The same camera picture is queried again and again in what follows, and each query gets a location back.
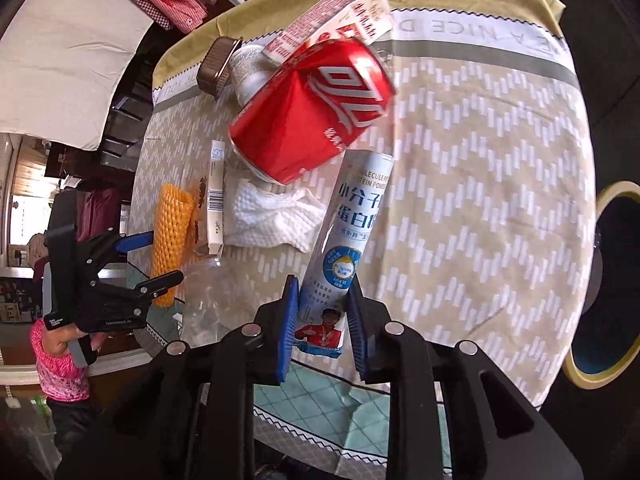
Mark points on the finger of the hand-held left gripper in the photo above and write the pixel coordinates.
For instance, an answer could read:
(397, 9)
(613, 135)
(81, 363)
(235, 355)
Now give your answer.
(135, 242)
(160, 285)

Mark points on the clear plastic container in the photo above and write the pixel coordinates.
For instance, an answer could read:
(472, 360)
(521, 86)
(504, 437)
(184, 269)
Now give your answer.
(215, 300)

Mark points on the person's left forearm pink sleeve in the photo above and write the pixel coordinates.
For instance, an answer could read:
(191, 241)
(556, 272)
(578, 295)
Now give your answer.
(60, 380)

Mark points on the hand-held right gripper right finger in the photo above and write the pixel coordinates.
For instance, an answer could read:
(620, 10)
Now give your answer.
(357, 335)

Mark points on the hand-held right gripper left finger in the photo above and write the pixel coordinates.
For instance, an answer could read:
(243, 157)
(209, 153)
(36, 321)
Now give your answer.
(287, 330)

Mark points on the patterned tablecloth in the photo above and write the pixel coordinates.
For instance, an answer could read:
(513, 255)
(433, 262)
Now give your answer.
(475, 185)

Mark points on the red and white milk carton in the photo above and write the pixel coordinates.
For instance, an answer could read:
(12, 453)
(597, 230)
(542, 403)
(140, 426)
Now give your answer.
(350, 15)

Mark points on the white paper towel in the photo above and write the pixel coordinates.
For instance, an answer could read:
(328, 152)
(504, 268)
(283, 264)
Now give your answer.
(270, 220)

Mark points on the person's left hand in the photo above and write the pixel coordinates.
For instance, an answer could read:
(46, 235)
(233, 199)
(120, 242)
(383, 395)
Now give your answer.
(60, 341)

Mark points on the blue bin with yellow rim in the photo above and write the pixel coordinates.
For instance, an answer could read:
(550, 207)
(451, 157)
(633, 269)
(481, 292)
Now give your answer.
(615, 285)

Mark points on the white hanging sheet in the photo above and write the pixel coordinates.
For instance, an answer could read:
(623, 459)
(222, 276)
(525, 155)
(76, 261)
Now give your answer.
(65, 60)

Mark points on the small white cardboard box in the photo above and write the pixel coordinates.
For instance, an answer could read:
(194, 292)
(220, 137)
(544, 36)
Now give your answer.
(215, 185)

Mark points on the orange foam fruit net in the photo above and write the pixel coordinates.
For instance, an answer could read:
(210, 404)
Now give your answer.
(172, 230)

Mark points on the dark wooden chair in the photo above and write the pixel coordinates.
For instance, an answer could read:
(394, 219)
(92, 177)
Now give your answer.
(122, 130)

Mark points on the white and blue powder sachet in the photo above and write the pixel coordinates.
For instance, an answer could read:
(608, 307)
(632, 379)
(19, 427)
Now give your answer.
(345, 240)

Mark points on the red soda can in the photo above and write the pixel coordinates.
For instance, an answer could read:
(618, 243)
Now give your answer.
(310, 110)

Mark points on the maroon cloth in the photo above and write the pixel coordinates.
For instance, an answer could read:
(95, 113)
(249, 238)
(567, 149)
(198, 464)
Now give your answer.
(97, 210)

